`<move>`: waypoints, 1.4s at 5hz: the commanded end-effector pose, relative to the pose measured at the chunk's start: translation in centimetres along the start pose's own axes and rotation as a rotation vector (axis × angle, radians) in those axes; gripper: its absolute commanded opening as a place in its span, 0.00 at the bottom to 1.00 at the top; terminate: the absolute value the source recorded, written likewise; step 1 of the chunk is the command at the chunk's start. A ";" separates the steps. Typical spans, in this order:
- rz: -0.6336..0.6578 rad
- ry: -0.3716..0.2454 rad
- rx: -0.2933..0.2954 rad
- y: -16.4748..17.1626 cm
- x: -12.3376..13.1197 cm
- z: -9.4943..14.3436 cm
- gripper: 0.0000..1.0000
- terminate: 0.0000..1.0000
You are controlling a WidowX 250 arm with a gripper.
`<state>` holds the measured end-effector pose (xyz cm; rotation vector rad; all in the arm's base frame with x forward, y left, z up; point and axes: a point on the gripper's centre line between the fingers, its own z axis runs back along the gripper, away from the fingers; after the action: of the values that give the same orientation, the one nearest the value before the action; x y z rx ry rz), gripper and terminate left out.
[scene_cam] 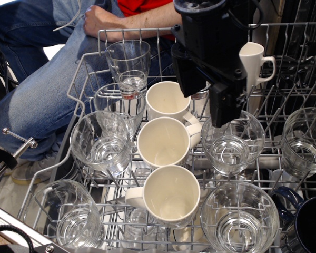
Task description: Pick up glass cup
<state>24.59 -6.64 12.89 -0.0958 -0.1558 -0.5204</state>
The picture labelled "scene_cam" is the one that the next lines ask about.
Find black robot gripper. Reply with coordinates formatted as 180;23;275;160
171;1;263;128

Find glass cup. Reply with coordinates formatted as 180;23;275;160
70;111;131;177
22;180;105;249
281;107;316;178
201;111;265;176
200;182;280;252

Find person's forearm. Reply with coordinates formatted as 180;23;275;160
122;3;182;39

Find person's hand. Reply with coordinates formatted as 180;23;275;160
83;5;128;38

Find tall clear glass rear centre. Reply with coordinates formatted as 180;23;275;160
191;82;211;100

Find tall clear glass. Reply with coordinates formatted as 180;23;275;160
105;40;151;99
191;82;211;100

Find rear cream mug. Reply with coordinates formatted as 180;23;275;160
145;81;200;124

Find cream mug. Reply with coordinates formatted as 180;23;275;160
136;117;202;169
145;81;200;124
125;165;201;229

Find white mug at back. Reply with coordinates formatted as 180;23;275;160
239;42;276;94

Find middle cream mug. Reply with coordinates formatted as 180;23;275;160
136;117;202;169

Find clear glass behind left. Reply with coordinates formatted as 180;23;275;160
93;83;146;140

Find tall clear glass rear left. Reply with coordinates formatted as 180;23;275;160
105;40;151;99

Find front cream mug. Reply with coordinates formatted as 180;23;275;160
125;165;201;229

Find red shirt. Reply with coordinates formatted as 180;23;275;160
117;1;173;39

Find small glass under rack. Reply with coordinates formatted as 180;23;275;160
124;208;155;239

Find blue jeans leg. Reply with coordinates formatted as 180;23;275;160
0;1;173;161

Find dark blue mug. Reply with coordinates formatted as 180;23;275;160
271;186;316;252

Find grey shoe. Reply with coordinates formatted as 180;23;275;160
11;153;56;185

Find metal clamp with black grip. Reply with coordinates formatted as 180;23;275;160
0;128;38;177

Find grey wire dishwasher rack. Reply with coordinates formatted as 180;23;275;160
16;22;316;253

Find white cable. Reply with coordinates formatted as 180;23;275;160
52;0;85;32

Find black braided cable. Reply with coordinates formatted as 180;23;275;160
0;224;35;253

